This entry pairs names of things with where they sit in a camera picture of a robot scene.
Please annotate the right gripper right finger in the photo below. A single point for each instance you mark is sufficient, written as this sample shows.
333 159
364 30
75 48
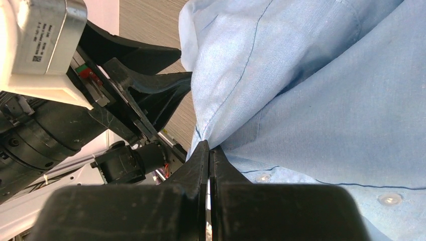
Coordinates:
242 210

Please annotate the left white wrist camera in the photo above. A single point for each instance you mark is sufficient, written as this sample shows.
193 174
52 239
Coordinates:
38 41

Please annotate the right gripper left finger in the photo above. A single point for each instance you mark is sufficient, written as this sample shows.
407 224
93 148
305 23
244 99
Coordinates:
173 210

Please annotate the light blue shirt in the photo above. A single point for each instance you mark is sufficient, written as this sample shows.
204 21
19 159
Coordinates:
320 92

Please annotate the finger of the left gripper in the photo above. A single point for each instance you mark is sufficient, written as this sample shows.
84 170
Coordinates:
101 47

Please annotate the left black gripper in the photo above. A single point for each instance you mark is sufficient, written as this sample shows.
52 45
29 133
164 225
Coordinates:
38 134

